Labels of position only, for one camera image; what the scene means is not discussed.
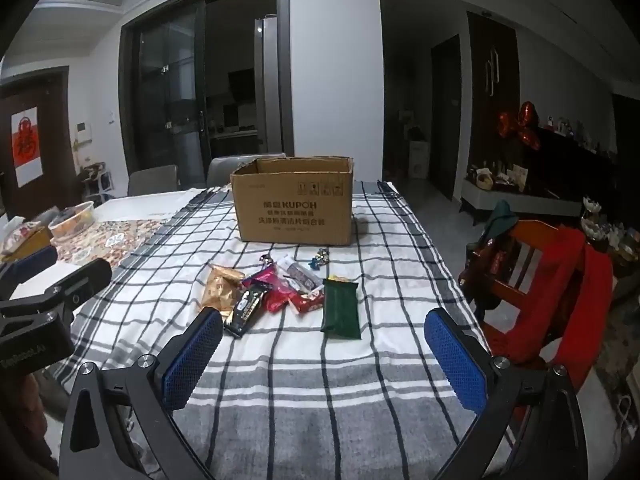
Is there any white hallway bin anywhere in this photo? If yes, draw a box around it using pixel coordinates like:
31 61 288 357
409 140 430 179

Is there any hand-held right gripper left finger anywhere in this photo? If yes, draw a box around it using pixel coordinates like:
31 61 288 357
57 307 224 480

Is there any lotus ornament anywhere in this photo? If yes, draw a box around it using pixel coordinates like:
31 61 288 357
582 197 601 233

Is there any red white snack packet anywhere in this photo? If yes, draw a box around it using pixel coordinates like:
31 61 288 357
290 285 326 315

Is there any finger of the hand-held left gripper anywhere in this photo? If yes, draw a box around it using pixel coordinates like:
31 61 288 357
0 245 59 288
0 258 113 332

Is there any wooden chair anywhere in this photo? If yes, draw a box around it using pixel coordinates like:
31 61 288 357
465 217 581 461

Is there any red paper door poster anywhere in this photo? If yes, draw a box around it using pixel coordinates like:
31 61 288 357
11 106 41 188

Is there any patterned tile-print mat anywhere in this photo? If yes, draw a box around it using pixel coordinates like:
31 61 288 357
52 217 173 268

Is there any low white bench cabinet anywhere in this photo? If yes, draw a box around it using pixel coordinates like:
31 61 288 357
460 177 596 218

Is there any green snack packet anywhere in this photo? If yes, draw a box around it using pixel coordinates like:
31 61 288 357
320 276 361 339

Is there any sliding glass door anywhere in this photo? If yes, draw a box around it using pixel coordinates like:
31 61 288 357
120 0 208 188

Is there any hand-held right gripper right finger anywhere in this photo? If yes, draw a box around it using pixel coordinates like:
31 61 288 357
424 307 591 480

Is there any brown cardboard box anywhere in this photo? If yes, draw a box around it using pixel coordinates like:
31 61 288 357
230 156 355 247

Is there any gold snack packet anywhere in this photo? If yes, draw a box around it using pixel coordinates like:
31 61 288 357
201 263 246 317

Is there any dark interior door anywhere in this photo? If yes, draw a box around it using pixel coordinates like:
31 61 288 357
431 35 462 201

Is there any brown entrance door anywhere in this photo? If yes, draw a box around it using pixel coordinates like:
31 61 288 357
0 67 76 213

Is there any dark sideboard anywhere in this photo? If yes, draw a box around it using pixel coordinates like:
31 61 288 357
520 127 640 221

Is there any pink snack packet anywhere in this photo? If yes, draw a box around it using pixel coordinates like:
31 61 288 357
242 266 278 291

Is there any grey dining chair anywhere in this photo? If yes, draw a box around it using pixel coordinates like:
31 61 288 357
127 165 179 197
206 154 288 187

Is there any black snack packet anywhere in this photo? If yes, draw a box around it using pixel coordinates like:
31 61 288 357
223 282 273 337

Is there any tall dark cabinet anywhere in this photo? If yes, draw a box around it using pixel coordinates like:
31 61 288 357
467 10 518 181

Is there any dark bag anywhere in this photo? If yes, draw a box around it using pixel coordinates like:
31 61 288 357
459 237 506 321

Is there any tissue box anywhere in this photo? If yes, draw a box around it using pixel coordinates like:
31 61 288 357
0 217 53 261

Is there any white table cover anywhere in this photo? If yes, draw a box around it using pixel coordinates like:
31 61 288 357
92 187 232 222

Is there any green cloth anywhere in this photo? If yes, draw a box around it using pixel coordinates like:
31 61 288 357
480 200 519 241

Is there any clear plastic food container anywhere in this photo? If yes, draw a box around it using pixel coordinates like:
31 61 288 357
48 201 96 239

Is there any silver refrigerator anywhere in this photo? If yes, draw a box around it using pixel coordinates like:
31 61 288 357
253 16 281 153

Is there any black white checked tablecloth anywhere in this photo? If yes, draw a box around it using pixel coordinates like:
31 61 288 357
52 180 506 480

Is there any clear snack packet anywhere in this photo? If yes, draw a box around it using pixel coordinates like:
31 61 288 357
276 255 323 291

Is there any white shoe rack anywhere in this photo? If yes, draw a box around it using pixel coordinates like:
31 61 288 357
77 161 113 201

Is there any dark red snack packet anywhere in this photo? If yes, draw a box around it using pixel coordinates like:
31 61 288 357
265 280 296 313

